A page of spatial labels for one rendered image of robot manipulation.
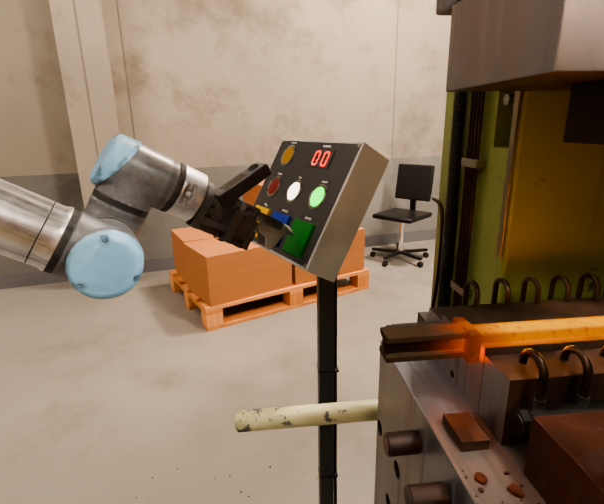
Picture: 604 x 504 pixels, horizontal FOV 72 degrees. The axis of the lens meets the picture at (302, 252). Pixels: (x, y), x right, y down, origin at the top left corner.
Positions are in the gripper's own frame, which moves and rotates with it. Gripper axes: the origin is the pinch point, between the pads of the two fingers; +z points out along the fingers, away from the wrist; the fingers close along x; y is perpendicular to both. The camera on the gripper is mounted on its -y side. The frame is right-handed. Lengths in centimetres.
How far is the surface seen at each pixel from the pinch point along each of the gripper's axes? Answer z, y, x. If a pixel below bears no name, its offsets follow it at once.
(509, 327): 2.6, 1.0, 48.5
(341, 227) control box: 6.8, -4.6, 7.1
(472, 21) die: -15, -27, 40
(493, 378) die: -1, 7, 51
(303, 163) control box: 3.2, -15.6, -11.3
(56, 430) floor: 3, 117, -110
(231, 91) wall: 66, -95, -285
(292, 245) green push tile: 2.4, 2.8, 0.0
